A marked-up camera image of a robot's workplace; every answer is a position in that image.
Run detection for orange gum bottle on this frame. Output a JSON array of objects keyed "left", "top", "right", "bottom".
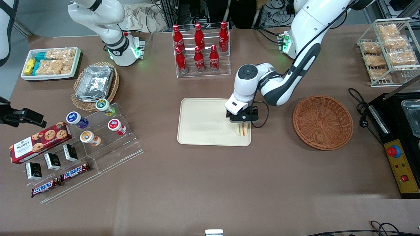
[{"left": 80, "top": 130, "right": 101, "bottom": 147}]

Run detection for triangle sandwich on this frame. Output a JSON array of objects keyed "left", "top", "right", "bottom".
[{"left": 235, "top": 123, "right": 251, "bottom": 137}]

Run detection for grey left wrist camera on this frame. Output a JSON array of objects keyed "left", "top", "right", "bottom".
[{"left": 229, "top": 115, "right": 252, "bottom": 124}]

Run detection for fried snack bag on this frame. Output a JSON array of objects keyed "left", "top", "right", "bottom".
[
  {"left": 362, "top": 41, "right": 382, "bottom": 54},
  {"left": 364, "top": 55, "right": 387, "bottom": 67},
  {"left": 388, "top": 51, "right": 418, "bottom": 66},
  {"left": 369, "top": 68, "right": 392, "bottom": 81},
  {"left": 383, "top": 36, "right": 409, "bottom": 49},
  {"left": 377, "top": 25, "right": 400, "bottom": 37}
]

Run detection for stack of foil containers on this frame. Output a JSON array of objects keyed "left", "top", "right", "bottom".
[{"left": 75, "top": 65, "right": 114, "bottom": 103}]

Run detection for metal pan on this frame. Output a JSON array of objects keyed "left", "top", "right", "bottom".
[{"left": 401, "top": 99, "right": 420, "bottom": 138}]

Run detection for clear acrylic tiered display stand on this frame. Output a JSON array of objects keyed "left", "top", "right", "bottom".
[{"left": 10, "top": 102, "right": 145, "bottom": 204}]

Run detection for white rectangular snack bin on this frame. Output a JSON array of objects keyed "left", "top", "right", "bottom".
[{"left": 20, "top": 48, "right": 82, "bottom": 81}]

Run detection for red Walkers shortbread cookie box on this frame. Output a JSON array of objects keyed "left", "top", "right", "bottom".
[{"left": 9, "top": 122, "right": 73, "bottom": 164}]

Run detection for rice cracker snack bag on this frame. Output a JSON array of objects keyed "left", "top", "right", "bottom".
[
  {"left": 44, "top": 49, "right": 76, "bottom": 61},
  {"left": 35, "top": 59, "right": 76, "bottom": 75}
]

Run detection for small black snack box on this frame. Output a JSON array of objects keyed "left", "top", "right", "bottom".
[
  {"left": 25, "top": 162, "right": 43, "bottom": 180},
  {"left": 63, "top": 144, "right": 79, "bottom": 162},
  {"left": 44, "top": 153, "right": 62, "bottom": 170}
]

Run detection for clear acrylic bottle rack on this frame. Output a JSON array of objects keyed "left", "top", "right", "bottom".
[{"left": 172, "top": 22, "right": 231, "bottom": 78}]

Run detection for red gum bottle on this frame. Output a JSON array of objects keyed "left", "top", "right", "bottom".
[{"left": 108, "top": 119, "right": 127, "bottom": 135}]

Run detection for crumpled clear plastic bag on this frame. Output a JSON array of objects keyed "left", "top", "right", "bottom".
[{"left": 121, "top": 3, "right": 168, "bottom": 33}]

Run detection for white wire shelf rack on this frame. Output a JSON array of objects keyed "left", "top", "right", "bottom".
[{"left": 357, "top": 18, "right": 420, "bottom": 87}]

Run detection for purple gum bottle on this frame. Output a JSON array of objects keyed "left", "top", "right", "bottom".
[{"left": 66, "top": 111, "right": 89, "bottom": 129}]

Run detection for empty round wicker basket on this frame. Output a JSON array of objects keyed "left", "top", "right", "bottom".
[{"left": 293, "top": 95, "right": 354, "bottom": 150}]

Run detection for wicker basket holding foil containers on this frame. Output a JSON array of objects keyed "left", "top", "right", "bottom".
[{"left": 72, "top": 62, "right": 119, "bottom": 112}]

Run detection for yellow control panel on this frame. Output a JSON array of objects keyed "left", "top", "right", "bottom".
[{"left": 383, "top": 139, "right": 420, "bottom": 194}]

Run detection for bundle of background cables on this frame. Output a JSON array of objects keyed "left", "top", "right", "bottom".
[{"left": 256, "top": 0, "right": 296, "bottom": 28}]

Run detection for green gum bottle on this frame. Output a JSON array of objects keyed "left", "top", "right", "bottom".
[{"left": 95, "top": 98, "right": 116, "bottom": 116}]

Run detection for black floor cables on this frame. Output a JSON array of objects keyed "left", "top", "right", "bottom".
[{"left": 305, "top": 220, "right": 420, "bottom": 236}]

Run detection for black power cable with plug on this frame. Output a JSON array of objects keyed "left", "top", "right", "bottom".
[{"left": 348, "top": 88, "right": 384, "bottom": 145}]

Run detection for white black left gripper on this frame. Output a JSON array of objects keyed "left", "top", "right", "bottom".
[{"left": 225, "top": 93, "right": 260, "bottom": 122}]

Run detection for black appliance housing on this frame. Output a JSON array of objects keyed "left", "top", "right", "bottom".
[{"left": 367, "top": 93, "right": 420, "bottom": 199}]

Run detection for Snickers chocolate bar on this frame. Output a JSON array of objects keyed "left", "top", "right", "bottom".
[
  {"left": 31, "top": 179, "right": 62, "bottom": 198},
  {"left": 60, "top": 163, "right": 91, "bottom": 181}
]

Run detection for cream plastic tray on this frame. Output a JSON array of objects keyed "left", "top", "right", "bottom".
[{"left": 177, "top": 98, "right": 252, "bottom": 147}]

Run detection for red Coca-Cola bottle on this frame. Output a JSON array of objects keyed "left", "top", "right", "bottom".
[
  {"left": 209, "top": 45, "right": 220, "bottom": 72},
  {"left": 219, "top": 22, "right": 229, "bottom": 53},
  {"left": 194, "top": 23, "right": 205, "bottom": 48},
  {"left": 173, "top": 25, "right": 185, "bottom": 49},
  {"left": 175, "top": 47, "right": 188, "bottom": 73},
  {"left": 194, "top": 46, "right": 205, "bottom": 72}
]

